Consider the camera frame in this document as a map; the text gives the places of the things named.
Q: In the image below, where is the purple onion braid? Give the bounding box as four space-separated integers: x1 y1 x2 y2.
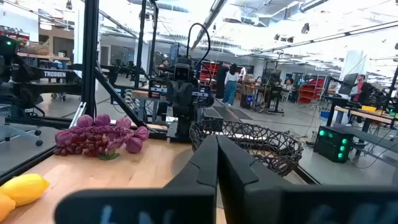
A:
55 114 149 161

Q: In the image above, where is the small black box blue light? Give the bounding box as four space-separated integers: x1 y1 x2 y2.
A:
239 94 254 110

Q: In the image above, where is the black wire basket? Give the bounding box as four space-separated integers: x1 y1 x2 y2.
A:
189 119 305 177

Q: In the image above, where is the wooden wall shelf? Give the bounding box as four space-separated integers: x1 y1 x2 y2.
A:
17 52 71 62

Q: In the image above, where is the black computer monitor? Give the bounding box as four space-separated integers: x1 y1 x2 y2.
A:
338 73 359 96

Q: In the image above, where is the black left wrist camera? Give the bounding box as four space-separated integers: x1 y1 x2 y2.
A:
173 63 193 82

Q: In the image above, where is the office chair base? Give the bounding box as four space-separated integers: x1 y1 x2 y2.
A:
0 123 44 147

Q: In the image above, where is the red shelf rack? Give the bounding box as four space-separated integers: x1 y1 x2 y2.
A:
198 62 220 85
297 77 326 105

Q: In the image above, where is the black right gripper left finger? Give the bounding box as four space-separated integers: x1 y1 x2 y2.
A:
54 134 218 224

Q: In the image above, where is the black box with green lights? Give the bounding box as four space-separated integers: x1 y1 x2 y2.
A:
313 125 354 164

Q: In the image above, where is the wooden workbench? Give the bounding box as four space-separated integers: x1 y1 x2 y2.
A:
334 105 398 125

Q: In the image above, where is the black floor mat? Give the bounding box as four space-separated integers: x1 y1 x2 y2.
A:
229 108 254 121
212 105 233 123

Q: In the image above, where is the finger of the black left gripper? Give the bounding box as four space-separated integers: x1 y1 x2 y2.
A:
183 82 200 119
167 82 185 119

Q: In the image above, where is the long ceiling light bar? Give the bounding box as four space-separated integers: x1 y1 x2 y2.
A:
190 0 228 50

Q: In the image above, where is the yellow lemon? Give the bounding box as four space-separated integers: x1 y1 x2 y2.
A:
0 173 50 207

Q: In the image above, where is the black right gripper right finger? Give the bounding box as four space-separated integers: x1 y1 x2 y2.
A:
216 135 398 224

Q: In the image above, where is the silver aluminium bracket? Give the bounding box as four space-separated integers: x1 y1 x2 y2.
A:
68 101 87 128

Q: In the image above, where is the dark red grape bunch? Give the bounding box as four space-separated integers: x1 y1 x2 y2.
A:
53 133 109 158

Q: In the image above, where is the black aluminium table frame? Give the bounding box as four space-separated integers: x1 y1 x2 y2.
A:
0 0 321 184

